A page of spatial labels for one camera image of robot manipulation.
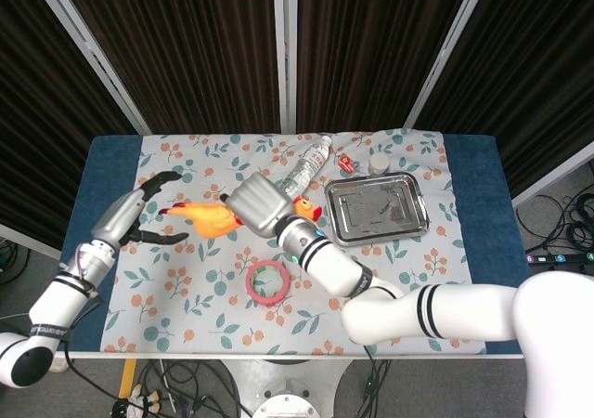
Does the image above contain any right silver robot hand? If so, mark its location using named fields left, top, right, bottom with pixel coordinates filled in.
left=219, top=173, right=298, bottom=238

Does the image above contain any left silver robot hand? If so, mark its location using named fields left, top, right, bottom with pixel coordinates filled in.
left=90, top=170, right=190, bottom=252

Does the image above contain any yellow rubber chicken toy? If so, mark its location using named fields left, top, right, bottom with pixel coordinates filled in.
left=158, top=194, right=324, bottom=240

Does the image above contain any stainless steel tray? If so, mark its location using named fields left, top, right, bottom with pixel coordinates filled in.
left=323, top=171, right=429, bottom=247

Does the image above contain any clear plastic water bottle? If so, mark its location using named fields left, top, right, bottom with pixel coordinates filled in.
left=278, top=135, right=333, bottom=196

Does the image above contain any red tape roll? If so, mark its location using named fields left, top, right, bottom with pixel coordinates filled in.
left=245, top=259, right=292, bottom=307

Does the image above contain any red toy car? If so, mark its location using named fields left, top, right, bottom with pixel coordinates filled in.
left=337, top=153, right=361, bottom=174

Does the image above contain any floral print tablecloth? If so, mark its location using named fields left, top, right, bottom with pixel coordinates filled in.
left=99, top=127, right=487, bottom=357

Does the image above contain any yellow strip on floor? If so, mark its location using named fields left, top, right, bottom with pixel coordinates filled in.
left=118, top=359, right=139, bottom=399

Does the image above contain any blue table mat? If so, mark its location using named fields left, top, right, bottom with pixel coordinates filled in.
left=59, top=134, right=530, bottom=357

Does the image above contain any black power strip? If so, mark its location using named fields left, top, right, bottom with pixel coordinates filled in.
left=526, top=250, right=594, bottom=268

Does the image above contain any white screen frame post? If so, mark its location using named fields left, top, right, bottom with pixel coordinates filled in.
left=403, top=0, right=493, bottom=129
left=271, top=0, right=298, bottom=134
left=25, top=0, right=152, bottom=136
left=510, top=141, right=594, bottom=208

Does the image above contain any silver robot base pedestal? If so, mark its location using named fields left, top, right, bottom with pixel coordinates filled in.
left=222, top=359, right=354, bottom=418

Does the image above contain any black floor cable bundle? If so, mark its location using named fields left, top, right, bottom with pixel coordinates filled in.
left=514, top=189, right=594, bottom=252
left=138, top=359, right=245, bottom=418

